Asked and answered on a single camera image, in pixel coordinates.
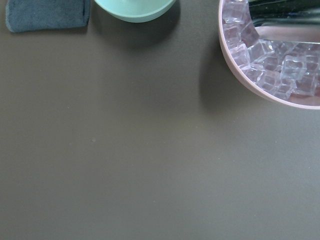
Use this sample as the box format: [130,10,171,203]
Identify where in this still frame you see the pink ice bucket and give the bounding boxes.
[217,0,320,111]

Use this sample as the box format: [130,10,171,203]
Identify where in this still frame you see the mint green bowl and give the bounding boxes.
[95,0,176,23]

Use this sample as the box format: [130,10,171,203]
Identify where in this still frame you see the steel ice scoop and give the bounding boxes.
[248,0,320,44]

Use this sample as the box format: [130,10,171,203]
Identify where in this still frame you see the grey folded cloth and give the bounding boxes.
[5,0,91,33]

